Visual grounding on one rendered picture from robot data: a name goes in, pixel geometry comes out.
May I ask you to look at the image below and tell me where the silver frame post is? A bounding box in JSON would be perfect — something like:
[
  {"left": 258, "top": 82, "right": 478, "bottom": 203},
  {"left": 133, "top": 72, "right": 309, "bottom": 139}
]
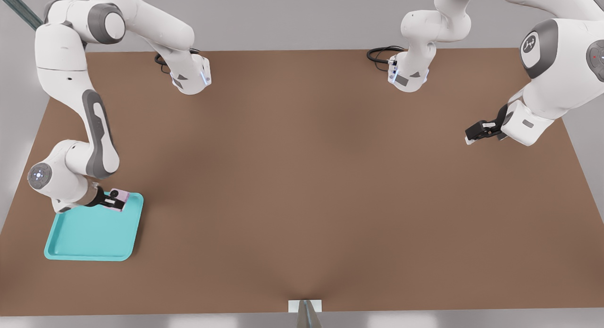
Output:
[
  {"left": 0, "top": 0, "right": 44, "bottom": 31},
  {"left": 288, "top": 299, "right": 323, "bottom": 328}
]

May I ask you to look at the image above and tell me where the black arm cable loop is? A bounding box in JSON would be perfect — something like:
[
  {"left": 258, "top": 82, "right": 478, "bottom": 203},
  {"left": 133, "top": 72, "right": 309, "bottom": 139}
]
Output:
[
  {"left": 154, "top": 48, "right": 201, "bottom": 75},
  {"left": 367, "top": 46, "right": 407, "bottom": 73}
]

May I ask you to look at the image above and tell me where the pale blue-green tray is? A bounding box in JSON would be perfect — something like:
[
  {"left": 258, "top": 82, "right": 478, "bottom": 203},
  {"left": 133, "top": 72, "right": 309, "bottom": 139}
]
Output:
[{"left": 44, "top": 192, "right": 144, "bottom": 262}]

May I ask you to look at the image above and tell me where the small pale lilac phone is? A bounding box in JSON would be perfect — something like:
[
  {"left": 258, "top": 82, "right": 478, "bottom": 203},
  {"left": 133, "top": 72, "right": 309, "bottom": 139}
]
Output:
[{"left": 109, "top": 189, "right": 131, "bottom": 211}]

